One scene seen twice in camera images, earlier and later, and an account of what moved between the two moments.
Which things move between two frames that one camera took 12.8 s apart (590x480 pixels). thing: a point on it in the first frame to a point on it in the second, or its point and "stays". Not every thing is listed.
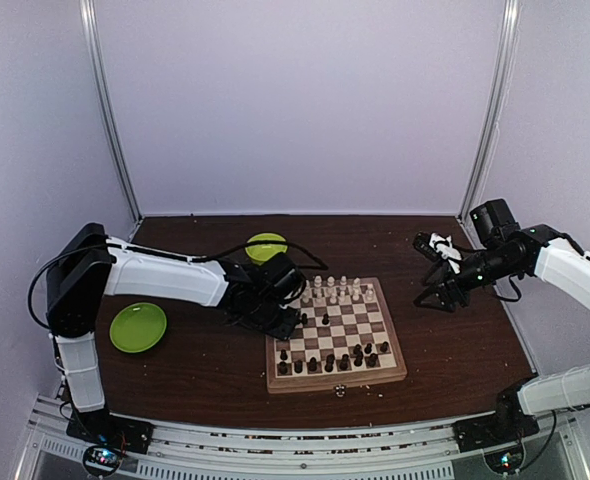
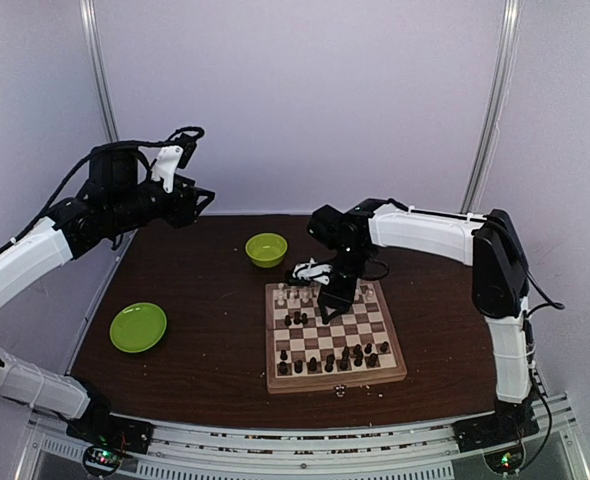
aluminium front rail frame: (424, 452) stays
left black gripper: (282, 332) to (183, 212)
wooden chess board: (344, 338) stays
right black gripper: (443, 287) to (339, 299)
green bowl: (261, 253) stays
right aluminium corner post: (482, 168) stays
